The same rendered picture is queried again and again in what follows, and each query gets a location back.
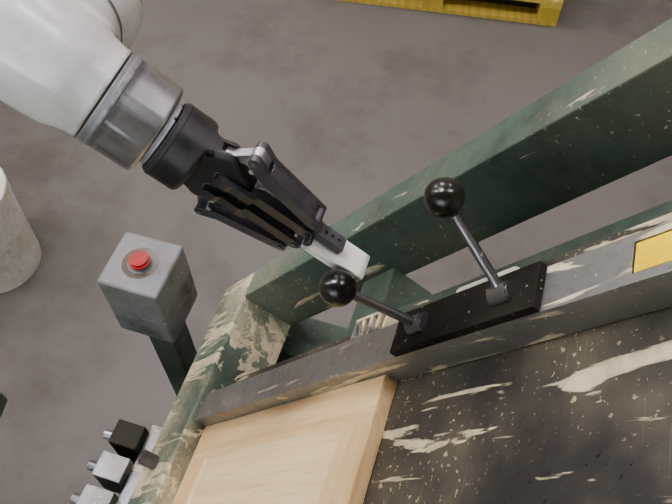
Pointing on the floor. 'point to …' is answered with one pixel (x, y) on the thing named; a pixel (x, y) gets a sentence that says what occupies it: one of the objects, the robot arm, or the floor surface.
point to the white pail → (15, 241)
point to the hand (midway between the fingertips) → (336, 252)
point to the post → (176, 356)
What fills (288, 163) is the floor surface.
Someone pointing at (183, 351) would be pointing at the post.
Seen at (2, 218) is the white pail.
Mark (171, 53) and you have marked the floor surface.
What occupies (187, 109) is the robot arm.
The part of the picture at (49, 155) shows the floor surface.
